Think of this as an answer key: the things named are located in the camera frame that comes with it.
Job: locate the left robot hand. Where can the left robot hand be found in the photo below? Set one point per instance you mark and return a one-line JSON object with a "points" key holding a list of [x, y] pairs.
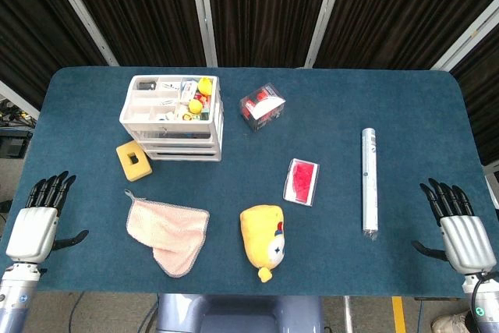
{"points": [[33, 229]]}

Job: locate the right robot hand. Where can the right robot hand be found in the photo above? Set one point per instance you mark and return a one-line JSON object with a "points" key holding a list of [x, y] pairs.
{"points": [[466, 241]]}

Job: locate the light pink cloth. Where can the light pink cloth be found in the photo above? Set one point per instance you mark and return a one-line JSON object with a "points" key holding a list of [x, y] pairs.
{"points": [[167, 231]]}

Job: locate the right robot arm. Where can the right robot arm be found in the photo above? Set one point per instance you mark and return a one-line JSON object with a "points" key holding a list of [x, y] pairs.
{"points": [[480, 302]]}

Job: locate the robot base torso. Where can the robot base torso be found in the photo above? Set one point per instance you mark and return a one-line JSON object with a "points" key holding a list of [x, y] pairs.
{"points": [[239, 313]]}

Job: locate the clear box with red item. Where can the clear box with red item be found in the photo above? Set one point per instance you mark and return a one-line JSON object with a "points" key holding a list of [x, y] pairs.
{"points": [[262, 107]]}

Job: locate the beige shoe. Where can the beige shoe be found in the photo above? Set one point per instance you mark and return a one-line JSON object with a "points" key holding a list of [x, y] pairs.
{"points": [[450, 323]]}

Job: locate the long white wrapped tube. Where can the long white wrapped tube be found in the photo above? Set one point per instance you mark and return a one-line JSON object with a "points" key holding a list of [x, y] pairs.
{"points": [[369, 183]]}

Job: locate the yellow sponge block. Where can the yellow sponge block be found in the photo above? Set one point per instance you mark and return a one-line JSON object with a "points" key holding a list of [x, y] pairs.
{"points": [[133, 160]]}

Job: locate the red item in clear packet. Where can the red item in clear packet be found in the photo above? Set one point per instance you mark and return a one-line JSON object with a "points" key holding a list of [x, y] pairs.
{"points": [[301, 181]]}

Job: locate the white drawer organizer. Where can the white drawer organizer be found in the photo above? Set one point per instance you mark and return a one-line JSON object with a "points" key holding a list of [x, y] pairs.
{"points": [[171, 120]]}

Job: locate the yellow plush toy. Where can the yellow plush toy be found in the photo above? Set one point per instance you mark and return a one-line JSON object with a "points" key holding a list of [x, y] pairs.
{"points": [[262, 237]]}

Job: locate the blue table mat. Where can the blue table mat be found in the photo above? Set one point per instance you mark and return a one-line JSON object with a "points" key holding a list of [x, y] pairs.
{"points": [[249, 181]]}

